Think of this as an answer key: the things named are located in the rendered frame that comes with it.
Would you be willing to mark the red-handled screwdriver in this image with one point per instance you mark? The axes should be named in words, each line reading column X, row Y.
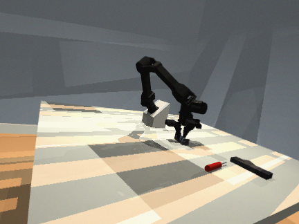
column 213, row 166

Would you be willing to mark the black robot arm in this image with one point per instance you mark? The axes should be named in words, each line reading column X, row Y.
column 180, row 91

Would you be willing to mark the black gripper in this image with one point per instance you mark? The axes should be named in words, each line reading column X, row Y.
column 177, row 125

